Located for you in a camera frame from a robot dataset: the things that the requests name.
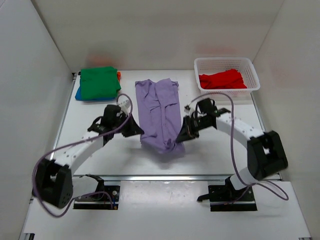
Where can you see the red t shirt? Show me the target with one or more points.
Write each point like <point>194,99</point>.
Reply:
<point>229,79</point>

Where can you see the blue folded t shirt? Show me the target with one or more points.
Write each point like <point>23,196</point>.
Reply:
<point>78,97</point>

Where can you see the orange folded t shirt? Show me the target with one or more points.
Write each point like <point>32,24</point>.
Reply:
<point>119,75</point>

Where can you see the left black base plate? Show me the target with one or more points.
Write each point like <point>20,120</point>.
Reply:
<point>92,192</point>

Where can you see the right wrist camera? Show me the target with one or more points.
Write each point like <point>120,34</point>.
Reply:
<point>191,110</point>

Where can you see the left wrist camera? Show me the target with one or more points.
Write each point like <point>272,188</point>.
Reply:
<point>125,107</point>

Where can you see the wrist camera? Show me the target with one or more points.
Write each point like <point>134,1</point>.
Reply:
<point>191,110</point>
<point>125,107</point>

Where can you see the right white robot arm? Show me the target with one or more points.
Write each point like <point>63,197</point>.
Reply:
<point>265,152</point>

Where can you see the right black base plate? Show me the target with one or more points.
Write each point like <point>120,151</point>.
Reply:
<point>224,198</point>

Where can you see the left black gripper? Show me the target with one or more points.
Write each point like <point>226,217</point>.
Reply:
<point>127,126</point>

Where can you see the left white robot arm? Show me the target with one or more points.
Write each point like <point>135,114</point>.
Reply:
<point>52,180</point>

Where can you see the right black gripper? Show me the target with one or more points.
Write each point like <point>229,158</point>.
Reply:
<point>190,126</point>

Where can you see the purple t shirt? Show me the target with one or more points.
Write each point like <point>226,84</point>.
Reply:
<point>159,115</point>

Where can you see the green folded t shirt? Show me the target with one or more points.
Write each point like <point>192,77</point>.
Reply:
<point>99,82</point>

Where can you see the white plastic basket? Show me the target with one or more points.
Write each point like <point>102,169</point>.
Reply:
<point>212,65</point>

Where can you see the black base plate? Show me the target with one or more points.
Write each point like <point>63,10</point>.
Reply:
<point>224,198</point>
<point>92,192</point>

